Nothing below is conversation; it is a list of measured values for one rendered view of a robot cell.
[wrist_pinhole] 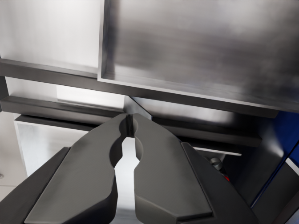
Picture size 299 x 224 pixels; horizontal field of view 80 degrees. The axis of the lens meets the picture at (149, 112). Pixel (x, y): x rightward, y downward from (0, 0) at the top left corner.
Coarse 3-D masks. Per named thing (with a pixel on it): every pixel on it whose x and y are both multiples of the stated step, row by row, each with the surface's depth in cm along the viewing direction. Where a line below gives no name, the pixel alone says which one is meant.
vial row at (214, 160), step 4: (212, 160) 32; (216, 160) 32; (220, 160) 32; (212, 164) 32; (216, 164) 31; (220, 164) 31; (216, 168) 31; (220, 168) 30; (224, 168) 31; (220, 172) 30; (224, 172) 30; (224, 176) 29; (228, 180) 29
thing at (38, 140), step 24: (24, 120) 26; (48, 120) 27; (24, 144) 28; (48, 144) 31; (72, 144) 31; (192, 144) 28; (216, 144) 29; (24, 168) 30; (120, 168) 34; (120, 192) 38; (120, 216) 42
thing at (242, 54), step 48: (144, 0) 21; (192, 0) 21; (240, 0) 21; (288, 0) 21; (144, 48) 24; (192, 48) 24; (240, 48) 24; (288, 48) 24; (240, 96) 25; (288, 96) 27
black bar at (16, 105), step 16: (16, 112) 26; (32, 112) 26; (48, 112) 26; (64, 112) 26; (80, 112) 26; (96, 112) 27; (112, 112) 28; (176, 128) 28; (192, 128) 28; (208, 128) 29; (224, 128) 29; (240, 144) 29; (256, 144) 29
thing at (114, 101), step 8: (64, 88) 26; (72, 88) 26; (80, 88) 26; (64, 96) 27; (72, 96) 27; (80, 96) 27; (88, 96) 27; (96, 96) 27; (104, 96) 27; (112, 96) 27; (120, 96) 27; (128, 96) 26; (88, 104) 28; (96, 104) 28; (104, 104) 28; (112, 104) 28; (120, 104) 28; (128, 104) 26; (136, 104) 25; (128, 112) 27; (136, 112) 25; (144, 112) 23
